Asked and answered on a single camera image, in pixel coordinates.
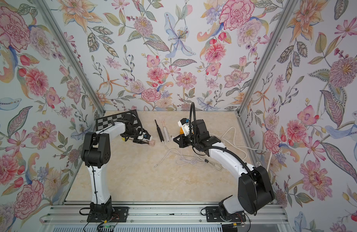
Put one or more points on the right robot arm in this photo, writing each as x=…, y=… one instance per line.
x=254, y=185

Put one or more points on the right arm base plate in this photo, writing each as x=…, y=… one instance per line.
x=217, y=214

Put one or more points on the black white checkerboard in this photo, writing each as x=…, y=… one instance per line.
x=123, y=124

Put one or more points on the pink USB charger block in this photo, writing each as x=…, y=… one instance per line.
x=152, y=143

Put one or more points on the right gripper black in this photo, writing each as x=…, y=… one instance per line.
x=183, y=142

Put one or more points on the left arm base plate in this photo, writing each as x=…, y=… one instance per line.
x=113, y=214

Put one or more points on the white pink electric toothbrush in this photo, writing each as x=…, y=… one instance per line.
x=165, y=131

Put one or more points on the black electric toothbrush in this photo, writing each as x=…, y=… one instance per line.
x=161, y=137

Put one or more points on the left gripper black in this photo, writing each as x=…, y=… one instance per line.
x=139, y=141

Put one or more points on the aluminium mounting rail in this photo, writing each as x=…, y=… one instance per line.
x=158, y=213

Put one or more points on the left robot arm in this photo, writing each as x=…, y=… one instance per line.
x=96, y=154

